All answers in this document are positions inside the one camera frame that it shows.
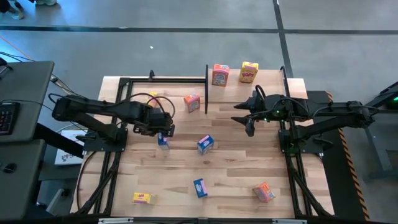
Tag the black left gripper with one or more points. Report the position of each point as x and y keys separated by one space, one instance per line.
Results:
x=152 y=123

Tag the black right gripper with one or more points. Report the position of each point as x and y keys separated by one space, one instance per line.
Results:
x=270 y=109

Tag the blue Frosted Flakes cereal box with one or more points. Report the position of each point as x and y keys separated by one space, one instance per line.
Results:
x=205 y=145
x=163 y=143
x=200 y=188

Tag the orange Mini-Wheats cereal box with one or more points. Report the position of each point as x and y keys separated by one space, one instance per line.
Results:
x=220 y=76
x=263 y=193
x=192 y=104

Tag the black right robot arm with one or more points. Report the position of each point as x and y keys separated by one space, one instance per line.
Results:
x=335 y=113

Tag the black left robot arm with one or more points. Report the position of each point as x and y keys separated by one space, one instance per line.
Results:
x=93 y=107

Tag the white printed cardboard box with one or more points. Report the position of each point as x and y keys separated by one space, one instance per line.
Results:
x=70 y=152

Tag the black mat with hazard stripe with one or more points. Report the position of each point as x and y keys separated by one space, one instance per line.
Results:
x=335 y=174

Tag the grey power strip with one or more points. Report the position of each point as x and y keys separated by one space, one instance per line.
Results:
x=57 y=200

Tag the grey desk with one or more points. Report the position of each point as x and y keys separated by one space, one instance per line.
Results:
x=25 y=99
x=18 y=180

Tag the black equipment stand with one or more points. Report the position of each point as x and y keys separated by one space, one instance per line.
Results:
x=385 y=101

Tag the black keyboard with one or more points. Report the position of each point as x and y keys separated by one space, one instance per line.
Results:
x=7 y=118

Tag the black computer mouse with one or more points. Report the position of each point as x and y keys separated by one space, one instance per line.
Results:
x=9 y=168

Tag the wooden shelf with black frame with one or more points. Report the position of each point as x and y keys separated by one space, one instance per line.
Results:
x=236 y=93

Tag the black aluminium rig frame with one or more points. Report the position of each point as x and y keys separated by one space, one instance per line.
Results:
x=168 y=80

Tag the silver aluminium bracket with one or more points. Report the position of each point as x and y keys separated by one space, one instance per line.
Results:
x=289 y=221
x=115 y=220

